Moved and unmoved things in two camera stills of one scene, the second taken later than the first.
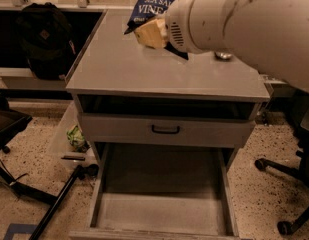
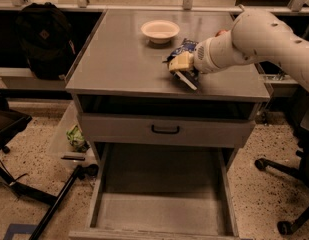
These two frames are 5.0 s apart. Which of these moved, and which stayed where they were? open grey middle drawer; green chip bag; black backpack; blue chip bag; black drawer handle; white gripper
Moved: white gripper; blue chip bag
Stayed: black drawer handle; open grey middle drawer; green chip bag; black backpack
